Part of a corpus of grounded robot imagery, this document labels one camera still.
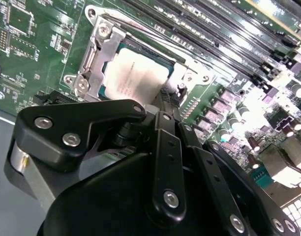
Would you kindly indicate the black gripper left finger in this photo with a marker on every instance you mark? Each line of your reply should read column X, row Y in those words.
column 103, row 110

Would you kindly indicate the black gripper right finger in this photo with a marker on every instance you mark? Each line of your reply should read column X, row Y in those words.
column 214, row 172

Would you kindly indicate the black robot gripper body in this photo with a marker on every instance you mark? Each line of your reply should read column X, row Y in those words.
column 103, row 196

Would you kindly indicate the silver square CPU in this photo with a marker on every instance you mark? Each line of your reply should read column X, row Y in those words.
column 135, row 73

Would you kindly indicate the metal socket cover frame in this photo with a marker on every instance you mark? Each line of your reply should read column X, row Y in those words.
column 107, row 46

